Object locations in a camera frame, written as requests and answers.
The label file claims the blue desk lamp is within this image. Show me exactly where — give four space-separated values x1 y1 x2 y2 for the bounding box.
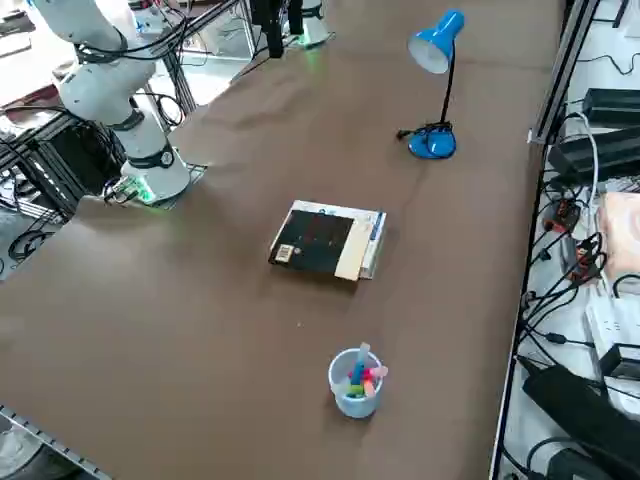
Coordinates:
407 8 466 161

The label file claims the grey slotted rail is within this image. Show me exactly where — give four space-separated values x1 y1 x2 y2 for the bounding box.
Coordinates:
0 403 111 480

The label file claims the white power strip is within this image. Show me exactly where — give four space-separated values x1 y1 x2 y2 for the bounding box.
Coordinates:
583 297 640 351

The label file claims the orange and black clip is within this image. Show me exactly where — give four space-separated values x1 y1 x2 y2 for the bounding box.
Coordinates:
572 234 609 286

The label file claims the thick white book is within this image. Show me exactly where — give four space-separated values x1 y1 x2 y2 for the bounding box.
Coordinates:
272 199 388 281

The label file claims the black and beige book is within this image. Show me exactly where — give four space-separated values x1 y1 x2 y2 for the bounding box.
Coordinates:
268 208 372 282

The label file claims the black frame rack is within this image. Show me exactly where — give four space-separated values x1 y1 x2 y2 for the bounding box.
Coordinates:
0 107 126 224

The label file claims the green circuit board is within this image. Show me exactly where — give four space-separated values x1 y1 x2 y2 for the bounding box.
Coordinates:
103 177 151 205

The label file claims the pink packet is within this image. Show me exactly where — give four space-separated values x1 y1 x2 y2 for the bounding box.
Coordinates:
597 191 640 276

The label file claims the white cable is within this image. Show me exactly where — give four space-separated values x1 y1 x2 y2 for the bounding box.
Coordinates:
564 110 601 221

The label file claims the small black box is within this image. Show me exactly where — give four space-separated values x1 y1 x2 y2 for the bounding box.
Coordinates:
598 343 640 381

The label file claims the black power adapter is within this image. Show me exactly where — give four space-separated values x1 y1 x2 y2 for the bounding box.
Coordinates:
582 88 640 116
547 127 640 184

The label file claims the aluminium frame post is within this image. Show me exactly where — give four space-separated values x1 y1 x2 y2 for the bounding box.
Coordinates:
528 0 601 145

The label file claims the translucent pen cup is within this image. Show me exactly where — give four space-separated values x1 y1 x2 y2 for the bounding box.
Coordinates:
328 348 385 420

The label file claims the orange and black plug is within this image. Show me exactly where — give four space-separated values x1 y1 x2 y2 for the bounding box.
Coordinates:
544 199 581 231

